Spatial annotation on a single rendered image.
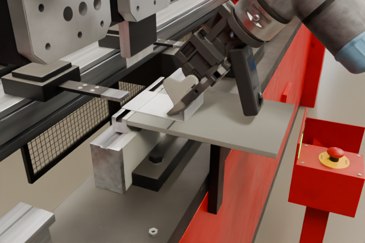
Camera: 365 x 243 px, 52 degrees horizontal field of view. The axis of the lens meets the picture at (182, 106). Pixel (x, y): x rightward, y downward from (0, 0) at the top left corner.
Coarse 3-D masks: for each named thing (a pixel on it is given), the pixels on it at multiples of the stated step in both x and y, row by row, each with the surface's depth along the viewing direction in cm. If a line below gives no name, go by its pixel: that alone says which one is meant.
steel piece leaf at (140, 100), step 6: (144, 90) 77; (138, 96) 74; (144, 96) 74; (150, 96) 74; (132, 102) 72; (138, 102) 72; (144, 102) 72; (126, 108) 70; (132, 108) 70; (138, 108) 70
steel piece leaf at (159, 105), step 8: (160, 96) 74; (168, 96) 74; (200, 96) 70; (152, 104) 71; (160, 104) 71; (168, 104) 71; (192, 104) 67; (200, 104) 71; (144, 112) 68; (152, 112) 68; (160, 112) 68; (184, 112) 65; (192, 112) 68; (176, 120) 66; (184, 120) 65
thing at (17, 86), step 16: (32, 64) 81; (64, 64) 81; (16, 80) 76; (32, 80) 76; (48, 80) 76; (64, 80) 80; (80, 80) 85; (32, 96) 76; (48, 96) 76; (96, 96) 75; (112, 96) 74
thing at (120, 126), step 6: (162, 78) 83; (156, 84) 81; (162, 84) 80; (150, 90) 78; (114, 114) 68; (120, 114) 69; (126, 114) 70; (114, 120) 68; (120, 120) 68; (114, 126) 68; (120, 126) 68; (126, 126) 67; (126, 132) 68
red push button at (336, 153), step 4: (332, 148) 93; (336, 148) 93; (328, 152) 92; (332, 152) 91; (336, 152) 91; (340, 152) 91; (332, 156) 91; (336, 156) 91; (340, 156) 91; (332, 160) 92; (336, 160) 92
